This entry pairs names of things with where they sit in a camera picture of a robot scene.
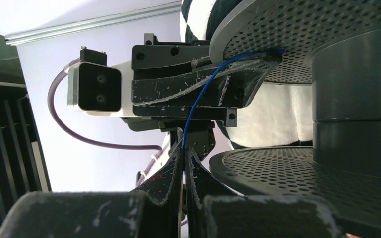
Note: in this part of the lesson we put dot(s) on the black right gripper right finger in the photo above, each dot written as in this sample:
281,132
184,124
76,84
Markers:
215,211

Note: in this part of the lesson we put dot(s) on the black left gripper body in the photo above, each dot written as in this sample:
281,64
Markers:
193,124

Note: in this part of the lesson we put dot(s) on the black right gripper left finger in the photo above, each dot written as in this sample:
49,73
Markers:
151,210

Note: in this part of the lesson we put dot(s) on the black and white checkered pillow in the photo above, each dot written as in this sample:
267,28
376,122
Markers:
279,115

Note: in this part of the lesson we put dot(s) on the dark grey cable spool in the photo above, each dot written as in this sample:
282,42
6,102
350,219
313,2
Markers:
335,45

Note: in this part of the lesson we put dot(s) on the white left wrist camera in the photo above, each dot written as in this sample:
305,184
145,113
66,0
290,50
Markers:
97,89

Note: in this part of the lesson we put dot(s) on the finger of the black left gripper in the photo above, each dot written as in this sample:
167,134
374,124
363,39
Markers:
225,84
157,61

